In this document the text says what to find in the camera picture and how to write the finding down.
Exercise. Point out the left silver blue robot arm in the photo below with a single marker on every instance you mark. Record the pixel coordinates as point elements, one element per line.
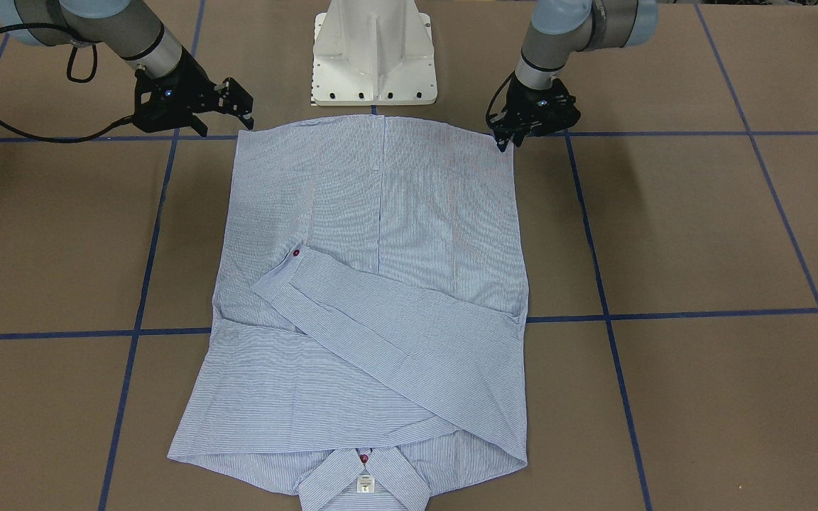
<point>559,29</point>

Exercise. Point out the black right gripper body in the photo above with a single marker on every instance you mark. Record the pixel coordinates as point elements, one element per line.
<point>194,90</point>

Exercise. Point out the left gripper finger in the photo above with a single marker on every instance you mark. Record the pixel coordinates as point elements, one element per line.
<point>518,137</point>
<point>502,141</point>

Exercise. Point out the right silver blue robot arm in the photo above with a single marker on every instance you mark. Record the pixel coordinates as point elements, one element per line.
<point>129,28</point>

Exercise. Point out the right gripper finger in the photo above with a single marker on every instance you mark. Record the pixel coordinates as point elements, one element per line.
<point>197,125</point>

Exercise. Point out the blue striped button shirt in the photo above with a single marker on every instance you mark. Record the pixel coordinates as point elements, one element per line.
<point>366,351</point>

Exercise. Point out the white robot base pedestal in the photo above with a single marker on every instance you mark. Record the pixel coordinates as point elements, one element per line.
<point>373,53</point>

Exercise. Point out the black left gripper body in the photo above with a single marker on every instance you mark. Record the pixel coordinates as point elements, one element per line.
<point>527,121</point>

